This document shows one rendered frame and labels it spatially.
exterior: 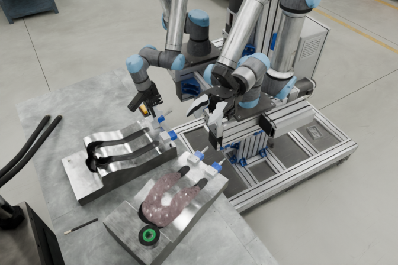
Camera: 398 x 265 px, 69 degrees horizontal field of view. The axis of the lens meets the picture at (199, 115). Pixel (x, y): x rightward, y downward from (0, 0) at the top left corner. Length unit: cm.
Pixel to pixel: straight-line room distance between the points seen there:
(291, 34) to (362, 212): 170
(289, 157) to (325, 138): 38
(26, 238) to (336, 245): 185
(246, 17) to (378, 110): 247
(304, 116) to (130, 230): 99
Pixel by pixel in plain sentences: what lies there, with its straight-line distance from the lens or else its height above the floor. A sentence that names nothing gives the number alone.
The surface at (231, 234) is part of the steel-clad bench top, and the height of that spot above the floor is 80.
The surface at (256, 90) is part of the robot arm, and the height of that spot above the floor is 137.
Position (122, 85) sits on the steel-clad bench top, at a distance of 195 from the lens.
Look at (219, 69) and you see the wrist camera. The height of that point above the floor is 154.
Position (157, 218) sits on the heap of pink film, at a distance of 124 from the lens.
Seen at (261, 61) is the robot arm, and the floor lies 147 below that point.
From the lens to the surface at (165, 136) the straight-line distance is 144.
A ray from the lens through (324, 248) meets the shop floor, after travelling 229.
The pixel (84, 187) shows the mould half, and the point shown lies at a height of 86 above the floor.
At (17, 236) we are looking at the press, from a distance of 152.
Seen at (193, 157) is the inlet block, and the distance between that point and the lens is 139.
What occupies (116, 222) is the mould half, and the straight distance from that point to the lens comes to 124.
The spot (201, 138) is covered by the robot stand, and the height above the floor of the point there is 21.
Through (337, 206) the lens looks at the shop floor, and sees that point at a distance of 247.
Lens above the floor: 201
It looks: 46 degrees down
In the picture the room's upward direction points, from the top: straight up
